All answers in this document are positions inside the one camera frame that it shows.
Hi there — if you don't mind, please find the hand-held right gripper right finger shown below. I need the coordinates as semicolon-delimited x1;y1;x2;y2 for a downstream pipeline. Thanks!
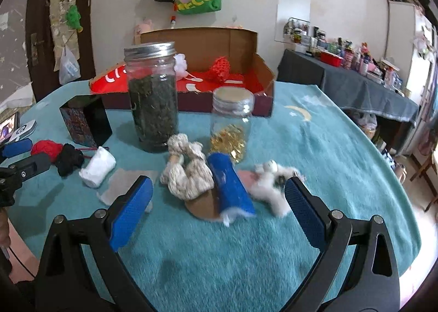
284;175;401;312

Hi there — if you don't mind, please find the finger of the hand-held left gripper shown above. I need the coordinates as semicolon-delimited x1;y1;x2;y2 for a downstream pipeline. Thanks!
0;138;33;159
8;153;52;180

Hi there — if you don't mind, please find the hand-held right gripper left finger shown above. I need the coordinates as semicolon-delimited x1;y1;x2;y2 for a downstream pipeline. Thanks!
34;175;161;312

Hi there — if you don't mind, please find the red yarn ball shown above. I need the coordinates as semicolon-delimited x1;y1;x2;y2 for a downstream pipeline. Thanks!
31;140;64;164

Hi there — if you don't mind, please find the black yarn ball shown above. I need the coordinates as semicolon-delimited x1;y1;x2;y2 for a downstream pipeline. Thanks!
55;144;85;177

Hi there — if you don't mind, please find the white cloth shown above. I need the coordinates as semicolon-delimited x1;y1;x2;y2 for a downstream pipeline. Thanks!
79;146;117;187

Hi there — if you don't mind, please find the beige knotted rope toy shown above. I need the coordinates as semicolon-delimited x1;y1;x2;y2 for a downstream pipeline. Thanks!
160;133;214;200

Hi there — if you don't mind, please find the blue cloth roll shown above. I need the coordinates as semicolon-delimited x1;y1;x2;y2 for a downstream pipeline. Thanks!
206;152;257;225

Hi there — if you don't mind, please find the glass jar of green herbs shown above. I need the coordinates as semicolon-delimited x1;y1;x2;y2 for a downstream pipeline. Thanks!
123;42;179;153

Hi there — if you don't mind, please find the cardboard box with red lining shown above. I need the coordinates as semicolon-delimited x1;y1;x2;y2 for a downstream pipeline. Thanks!
89;27;276;117

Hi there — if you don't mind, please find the small pink soft piece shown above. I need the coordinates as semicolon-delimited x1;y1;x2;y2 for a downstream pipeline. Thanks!
238;170;261;189

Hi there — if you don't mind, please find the white gadget with face print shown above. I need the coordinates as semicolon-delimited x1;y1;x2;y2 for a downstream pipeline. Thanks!
12;120;36;141

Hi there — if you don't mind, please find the phone with lit screen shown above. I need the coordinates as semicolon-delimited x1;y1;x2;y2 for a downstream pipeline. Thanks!
0;112;20;144

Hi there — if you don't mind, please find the translucent plastic packet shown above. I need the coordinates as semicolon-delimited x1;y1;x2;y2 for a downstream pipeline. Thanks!
97;167;160;206

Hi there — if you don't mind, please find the white fluffy plush toy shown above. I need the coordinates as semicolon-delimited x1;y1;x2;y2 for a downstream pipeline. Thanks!
248;160;302;218

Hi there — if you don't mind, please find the dark printed box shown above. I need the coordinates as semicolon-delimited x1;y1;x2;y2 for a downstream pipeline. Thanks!
59;95;113;148

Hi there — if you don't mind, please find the brown stone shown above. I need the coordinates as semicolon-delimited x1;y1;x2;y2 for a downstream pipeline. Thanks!
184;192;226;222

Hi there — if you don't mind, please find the clear plastic bag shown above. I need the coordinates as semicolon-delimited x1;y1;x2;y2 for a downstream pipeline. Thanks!
58;46;82;85

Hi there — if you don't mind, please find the glass jar of gold pieces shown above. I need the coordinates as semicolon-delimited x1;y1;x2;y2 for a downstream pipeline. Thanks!
209;88;255;164

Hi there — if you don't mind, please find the wooden chair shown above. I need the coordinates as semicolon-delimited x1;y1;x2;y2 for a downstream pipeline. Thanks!
409;153;438;212

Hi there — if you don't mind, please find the table with grey cloth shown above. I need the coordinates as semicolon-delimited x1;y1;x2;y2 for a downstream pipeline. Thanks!
276;48;420;155

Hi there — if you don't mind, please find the dark brown door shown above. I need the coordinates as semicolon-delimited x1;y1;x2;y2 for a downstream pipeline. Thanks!
25;0;96;102

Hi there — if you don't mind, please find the cardboard hanging organiser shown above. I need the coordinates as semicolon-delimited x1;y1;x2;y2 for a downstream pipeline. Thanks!
46;0;79;47

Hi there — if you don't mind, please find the green plush frog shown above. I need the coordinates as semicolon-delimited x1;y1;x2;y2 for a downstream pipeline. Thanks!
65;5;83;32

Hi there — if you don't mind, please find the red plastic basin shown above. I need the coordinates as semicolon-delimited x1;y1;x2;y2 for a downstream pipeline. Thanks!
320;51;344;68

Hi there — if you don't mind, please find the cluster of bottles and jars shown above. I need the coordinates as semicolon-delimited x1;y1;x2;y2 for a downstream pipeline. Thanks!
283;18;408;94

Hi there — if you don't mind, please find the red mesh pompom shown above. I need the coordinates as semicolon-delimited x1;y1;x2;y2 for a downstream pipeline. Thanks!
204;56;229;84

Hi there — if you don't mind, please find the white cabinet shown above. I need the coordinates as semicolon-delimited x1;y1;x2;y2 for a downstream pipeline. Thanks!
387;1;438;162

